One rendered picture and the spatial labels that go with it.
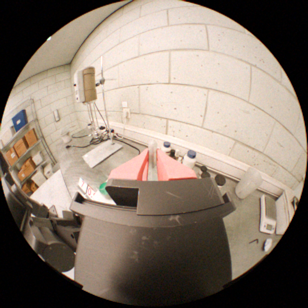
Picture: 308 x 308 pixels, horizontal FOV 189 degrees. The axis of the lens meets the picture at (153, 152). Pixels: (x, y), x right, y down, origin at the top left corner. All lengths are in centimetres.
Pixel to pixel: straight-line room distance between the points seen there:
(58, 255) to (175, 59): 74
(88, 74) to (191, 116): 64
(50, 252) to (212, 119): 66
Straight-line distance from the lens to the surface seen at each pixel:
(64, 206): 62
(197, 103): 54
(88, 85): 62
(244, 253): 61
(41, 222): 24
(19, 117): 248
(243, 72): 60
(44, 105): 267
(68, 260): 19
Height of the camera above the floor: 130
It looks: 37 degrees down
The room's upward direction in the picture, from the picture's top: straight up
